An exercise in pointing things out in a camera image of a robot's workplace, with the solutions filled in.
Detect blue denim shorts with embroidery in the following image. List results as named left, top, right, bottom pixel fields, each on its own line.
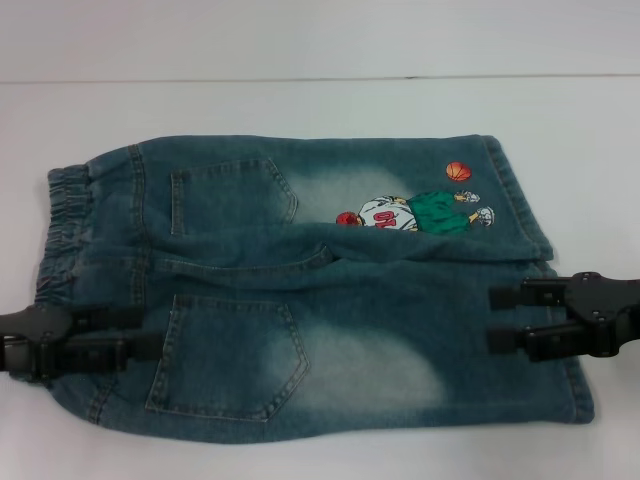
left=32, top=133, right=599, bottom=421

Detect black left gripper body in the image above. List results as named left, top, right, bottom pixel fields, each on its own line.
left=0, top=304, right=76, bottom=375

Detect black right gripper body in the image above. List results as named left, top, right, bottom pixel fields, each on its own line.
left=563, top=271, right=640, bottom=357

